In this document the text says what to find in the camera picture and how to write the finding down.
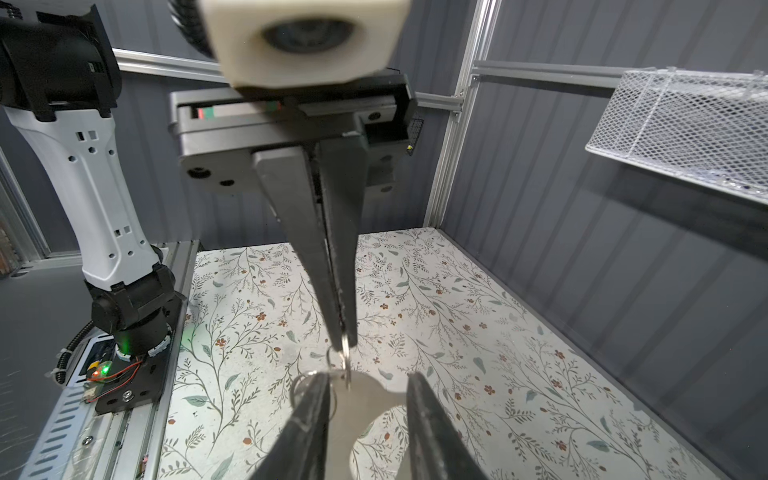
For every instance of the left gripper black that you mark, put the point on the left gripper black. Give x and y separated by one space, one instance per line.
235 140

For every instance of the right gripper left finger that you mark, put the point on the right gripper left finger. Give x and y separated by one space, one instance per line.
300 450

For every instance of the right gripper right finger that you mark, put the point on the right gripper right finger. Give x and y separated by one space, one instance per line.
435 449

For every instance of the silver split key rings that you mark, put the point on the silver split key rings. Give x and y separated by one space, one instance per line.
339 360

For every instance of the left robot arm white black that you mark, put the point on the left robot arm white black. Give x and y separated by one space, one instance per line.
60 83

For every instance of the floral table mat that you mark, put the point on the floral table mat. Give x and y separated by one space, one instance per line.
525 403

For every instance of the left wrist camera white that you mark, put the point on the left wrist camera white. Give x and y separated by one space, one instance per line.
291 44

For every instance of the aluminium mounting rail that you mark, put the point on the aluminium mounting rail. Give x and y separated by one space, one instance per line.
126 444

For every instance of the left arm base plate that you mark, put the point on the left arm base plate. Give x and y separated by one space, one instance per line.
134 372

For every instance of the white slotted cable duct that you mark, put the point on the white slotted cable duct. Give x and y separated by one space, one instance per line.
61 435

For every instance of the white wire mesh basket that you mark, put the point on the white wire mesh basket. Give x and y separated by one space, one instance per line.
704 128

